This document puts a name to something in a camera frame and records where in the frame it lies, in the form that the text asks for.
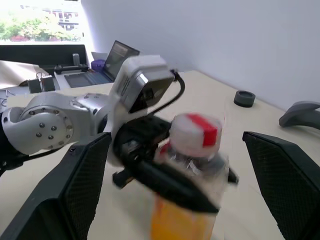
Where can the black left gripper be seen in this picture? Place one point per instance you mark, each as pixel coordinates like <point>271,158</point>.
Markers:
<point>140,135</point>

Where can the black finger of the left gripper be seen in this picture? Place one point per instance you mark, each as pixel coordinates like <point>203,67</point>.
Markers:
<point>228,172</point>

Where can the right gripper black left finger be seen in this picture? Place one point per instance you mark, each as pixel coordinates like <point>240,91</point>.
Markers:
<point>62,190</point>

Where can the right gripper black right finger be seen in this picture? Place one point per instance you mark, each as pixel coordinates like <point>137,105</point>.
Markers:
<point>287,180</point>

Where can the clear bottle with orange drink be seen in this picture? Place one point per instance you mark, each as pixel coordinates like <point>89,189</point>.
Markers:
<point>180,225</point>

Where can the white and red bottle cap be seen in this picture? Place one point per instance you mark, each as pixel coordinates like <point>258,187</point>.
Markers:
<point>190,135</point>

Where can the grey curved plastic piece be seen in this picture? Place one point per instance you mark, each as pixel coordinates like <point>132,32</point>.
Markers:
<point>300,112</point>

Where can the small grey box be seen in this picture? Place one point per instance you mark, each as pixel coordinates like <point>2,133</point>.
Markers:
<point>47,83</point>
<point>33,86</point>

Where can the beige paper sheet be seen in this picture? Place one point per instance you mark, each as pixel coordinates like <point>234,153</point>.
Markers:
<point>15,72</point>

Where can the small purple box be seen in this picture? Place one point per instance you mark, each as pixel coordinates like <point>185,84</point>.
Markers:
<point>97,65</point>

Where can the small silver cylinder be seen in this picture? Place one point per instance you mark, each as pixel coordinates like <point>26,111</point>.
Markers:
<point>76,59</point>

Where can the black flat panel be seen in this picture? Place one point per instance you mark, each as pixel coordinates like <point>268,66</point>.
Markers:
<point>37,55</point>

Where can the dark open laptop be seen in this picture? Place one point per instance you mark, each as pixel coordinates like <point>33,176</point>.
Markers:
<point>117,60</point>

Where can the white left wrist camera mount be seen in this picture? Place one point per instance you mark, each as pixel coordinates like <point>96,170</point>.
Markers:
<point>140,67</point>

